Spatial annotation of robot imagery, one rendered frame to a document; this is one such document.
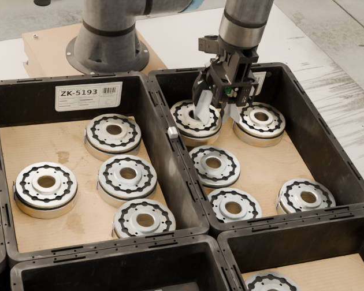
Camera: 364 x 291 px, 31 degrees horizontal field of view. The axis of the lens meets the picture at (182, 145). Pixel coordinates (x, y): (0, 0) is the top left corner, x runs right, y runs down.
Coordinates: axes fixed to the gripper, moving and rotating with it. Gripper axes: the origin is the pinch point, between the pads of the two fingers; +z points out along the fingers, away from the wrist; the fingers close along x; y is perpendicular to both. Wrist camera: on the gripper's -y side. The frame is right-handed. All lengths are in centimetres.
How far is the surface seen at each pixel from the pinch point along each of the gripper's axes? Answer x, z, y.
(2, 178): -40.7, -4.2, 15.3
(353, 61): 136, 82, -122
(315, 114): 17.0, -6.5, 8.1
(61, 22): 6, 87, -165
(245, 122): 7.4, 1.1, 1.0
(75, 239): -29.9, 5.4, 21.3
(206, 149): -3.0, 1.3, 7.2
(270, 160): 10.3, 3.8, 9.1
